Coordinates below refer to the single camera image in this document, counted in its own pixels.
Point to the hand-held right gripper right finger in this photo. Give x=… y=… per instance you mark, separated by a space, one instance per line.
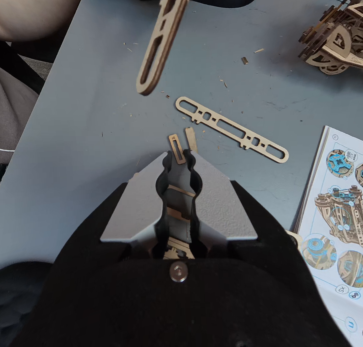
x=224 y=210

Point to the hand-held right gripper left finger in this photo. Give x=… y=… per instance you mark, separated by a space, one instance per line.
x=136 y=210

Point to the small slotted wooden link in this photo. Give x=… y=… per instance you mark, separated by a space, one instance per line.
x=173 y=151

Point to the slotted wooden model strip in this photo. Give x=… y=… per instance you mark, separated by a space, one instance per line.
x=167 y=40
x=212 y=117

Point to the person's left forearm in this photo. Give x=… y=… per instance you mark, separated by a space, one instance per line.
x=31 y=9

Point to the model instruction booklet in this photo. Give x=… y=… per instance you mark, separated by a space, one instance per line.
x=326 y=210

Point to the assembled wooden model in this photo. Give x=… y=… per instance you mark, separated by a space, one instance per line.
x=334 y=37

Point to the small plain wooden tab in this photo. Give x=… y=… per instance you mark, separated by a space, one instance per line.
x=191 y=138

